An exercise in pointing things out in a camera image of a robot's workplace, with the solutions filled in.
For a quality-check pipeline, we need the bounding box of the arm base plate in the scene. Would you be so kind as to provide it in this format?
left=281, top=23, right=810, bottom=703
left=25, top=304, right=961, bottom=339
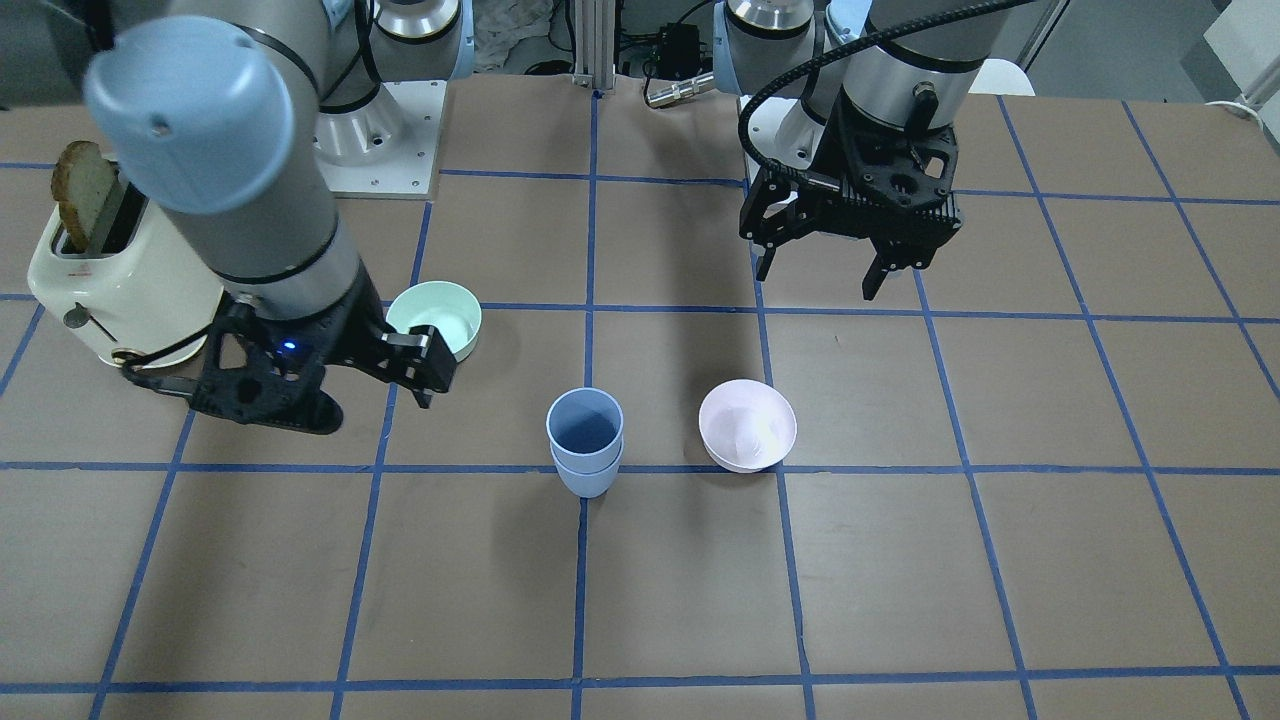
left=314, top=79, right=448, bottom=200

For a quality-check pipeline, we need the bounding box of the bread slice in toaster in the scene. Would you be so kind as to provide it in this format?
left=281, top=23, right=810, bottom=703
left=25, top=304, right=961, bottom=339
left=50, top=140, right=118, bottom=254

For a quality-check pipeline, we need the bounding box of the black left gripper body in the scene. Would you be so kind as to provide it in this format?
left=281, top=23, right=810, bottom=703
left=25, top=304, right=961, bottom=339
left=739, top=95, right=963, bottom=269

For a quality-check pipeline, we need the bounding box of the aluminium frame post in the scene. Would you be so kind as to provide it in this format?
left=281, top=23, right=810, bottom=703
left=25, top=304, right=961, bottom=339
left=566, top=1, right=620, bottom=97

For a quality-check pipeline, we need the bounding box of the blue cup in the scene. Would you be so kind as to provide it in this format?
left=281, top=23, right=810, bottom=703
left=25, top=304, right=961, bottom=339
left=545, top=387, right=625, bottom=475

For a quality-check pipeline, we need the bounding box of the pink bowl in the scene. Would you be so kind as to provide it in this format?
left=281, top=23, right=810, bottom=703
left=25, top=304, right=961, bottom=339
left=698, top=379, right=797, bottom=474

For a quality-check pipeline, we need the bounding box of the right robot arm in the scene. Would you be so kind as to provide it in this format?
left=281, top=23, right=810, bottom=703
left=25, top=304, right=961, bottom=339
left=83, top=1, right=457, bottom=434

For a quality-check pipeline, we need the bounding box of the white toaster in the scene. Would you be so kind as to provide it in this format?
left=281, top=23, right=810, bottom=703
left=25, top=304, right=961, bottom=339
left=27, top=186, right=224, bottom=366

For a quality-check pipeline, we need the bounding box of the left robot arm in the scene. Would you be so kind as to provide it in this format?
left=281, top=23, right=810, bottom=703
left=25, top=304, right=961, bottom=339
left=713, top=1, right=1015, bottom=300

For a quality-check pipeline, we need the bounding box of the mint green bowl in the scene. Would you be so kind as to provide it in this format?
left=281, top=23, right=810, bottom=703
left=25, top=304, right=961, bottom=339
left=387, top=281, right=483, bottom=363

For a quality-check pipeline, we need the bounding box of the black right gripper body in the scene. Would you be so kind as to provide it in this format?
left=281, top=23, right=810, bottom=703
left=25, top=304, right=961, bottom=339
left=189, top=269, right=458, bottom=436

